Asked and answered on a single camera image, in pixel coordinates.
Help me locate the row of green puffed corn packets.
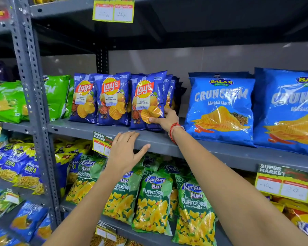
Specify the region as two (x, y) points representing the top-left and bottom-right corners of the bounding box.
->
(65, 153), (219, 246)

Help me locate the pile of small blue chip packets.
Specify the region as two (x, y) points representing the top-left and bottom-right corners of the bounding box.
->
(0, 201), (53, 246)

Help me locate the person's left forearm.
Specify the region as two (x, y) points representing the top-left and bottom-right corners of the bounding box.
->
(42, 169), (130, 246)

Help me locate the row of blue Lays bags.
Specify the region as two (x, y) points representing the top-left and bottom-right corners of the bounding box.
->
(68, 71), (187, 126)

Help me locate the red thread wristband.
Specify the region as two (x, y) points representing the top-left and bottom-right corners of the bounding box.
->
(169, 122), (185, 144)

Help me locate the pile of yellow orange snack packets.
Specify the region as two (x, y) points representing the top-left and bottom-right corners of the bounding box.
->
(246, 174), (308, 244)

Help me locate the blue Lays chips bag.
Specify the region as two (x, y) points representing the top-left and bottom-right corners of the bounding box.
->
(129, 71), (168, 132)

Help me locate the person's left hand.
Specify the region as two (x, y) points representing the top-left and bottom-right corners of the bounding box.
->
(104, 130), (151, 175)

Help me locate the row of blue yellow snack packets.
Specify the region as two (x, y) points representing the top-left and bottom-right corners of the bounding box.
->
(0, 139), (93, 195)

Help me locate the person's right hand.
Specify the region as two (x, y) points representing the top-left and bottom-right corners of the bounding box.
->
(148, 107), (180, 134)

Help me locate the person's right forearm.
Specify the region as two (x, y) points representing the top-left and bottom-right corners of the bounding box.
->
(170, 126), (308, 246)

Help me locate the grey metal shelf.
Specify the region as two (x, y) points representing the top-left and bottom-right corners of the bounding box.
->
(0, 0), (308, 246)

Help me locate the pile of green yellow snack packets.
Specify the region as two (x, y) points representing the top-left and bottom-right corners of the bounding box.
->
(0, 186), (24, 221)

